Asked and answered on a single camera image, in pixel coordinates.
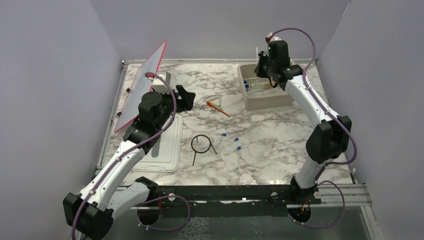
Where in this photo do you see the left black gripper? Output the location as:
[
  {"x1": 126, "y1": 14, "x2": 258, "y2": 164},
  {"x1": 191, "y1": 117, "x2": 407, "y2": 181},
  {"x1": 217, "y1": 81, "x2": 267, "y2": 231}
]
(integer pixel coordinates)
[{"x1": 154, "y1": 84, "x2": 195, "y2": 130}]

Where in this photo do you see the white bin lid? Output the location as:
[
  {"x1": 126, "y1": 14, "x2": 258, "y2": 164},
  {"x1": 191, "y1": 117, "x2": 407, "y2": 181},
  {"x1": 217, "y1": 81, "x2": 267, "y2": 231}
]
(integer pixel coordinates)
[{"x1": 132, "y1": 114, "x2": 184, "y2": 173}]

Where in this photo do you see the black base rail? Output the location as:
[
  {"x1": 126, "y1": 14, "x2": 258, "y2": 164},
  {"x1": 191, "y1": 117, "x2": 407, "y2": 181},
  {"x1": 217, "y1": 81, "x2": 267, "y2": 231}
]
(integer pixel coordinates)
[{"x1": 136, "y1": 185, "x2": 322, "y2": 219}]

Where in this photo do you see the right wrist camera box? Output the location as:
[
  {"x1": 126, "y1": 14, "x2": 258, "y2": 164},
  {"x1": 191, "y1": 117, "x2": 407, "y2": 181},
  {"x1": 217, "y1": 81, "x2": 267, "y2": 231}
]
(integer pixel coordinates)
[{"x1": 265, "y1": 32, "x2": 282, "y2": 43}]

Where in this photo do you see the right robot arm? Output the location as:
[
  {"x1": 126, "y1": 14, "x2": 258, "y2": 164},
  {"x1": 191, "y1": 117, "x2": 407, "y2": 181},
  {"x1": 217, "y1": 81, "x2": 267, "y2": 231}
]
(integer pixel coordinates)
[{"x1": 254, "y1": 38, "x2": 352, "y2": 204}]

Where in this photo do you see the black wire ring stand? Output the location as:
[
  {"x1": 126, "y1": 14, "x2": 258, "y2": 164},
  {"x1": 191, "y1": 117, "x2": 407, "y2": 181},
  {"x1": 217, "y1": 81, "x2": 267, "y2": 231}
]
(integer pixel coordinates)
[{"x1": 190, "y1": 134, "x2": 218, "y2": 166}]

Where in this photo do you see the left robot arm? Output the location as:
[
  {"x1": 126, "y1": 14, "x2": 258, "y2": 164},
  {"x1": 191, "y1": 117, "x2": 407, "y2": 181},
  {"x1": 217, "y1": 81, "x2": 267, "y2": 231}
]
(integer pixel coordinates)
[{"x1": 63, "y1": 85, "x2": 196, "y2": 240}]

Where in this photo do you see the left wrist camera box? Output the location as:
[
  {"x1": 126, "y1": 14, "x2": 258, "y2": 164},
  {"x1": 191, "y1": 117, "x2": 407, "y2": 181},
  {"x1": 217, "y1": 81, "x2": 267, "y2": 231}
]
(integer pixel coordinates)
[{"x1": 150, "y1": 71, "x2": 171, "y2": 93}]

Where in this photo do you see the beige plastic bin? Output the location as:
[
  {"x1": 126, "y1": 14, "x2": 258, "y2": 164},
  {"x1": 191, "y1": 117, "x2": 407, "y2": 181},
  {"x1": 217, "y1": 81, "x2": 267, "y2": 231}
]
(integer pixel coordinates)
[{"x1": 237, "y1": 63, "x2": 294, "y2": 111}]

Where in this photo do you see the red plastic spoon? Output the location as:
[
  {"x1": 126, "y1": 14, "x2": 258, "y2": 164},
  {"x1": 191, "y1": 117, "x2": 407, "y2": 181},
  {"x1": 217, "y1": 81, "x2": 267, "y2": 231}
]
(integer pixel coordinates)
[{"x1": 206, "y1": 101, "x2": 231, "y2": 117}]

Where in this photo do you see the red framed whiteboard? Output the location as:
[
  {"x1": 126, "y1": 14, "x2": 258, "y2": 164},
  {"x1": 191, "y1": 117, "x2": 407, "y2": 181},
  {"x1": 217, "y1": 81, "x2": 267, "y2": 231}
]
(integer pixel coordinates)
[{"x1": 113, "y1": 41, "x2": 168, "y2": 133}]

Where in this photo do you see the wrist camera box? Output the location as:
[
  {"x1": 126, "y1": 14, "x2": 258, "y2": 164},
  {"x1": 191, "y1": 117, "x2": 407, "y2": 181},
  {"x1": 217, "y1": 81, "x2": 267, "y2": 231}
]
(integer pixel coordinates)
[
  {"x1": 150, "y1": 71, "x2": 171, "y2": 93},
  {"x1": 265, "y1": 32, "x2": 282, "y2": 43}
]

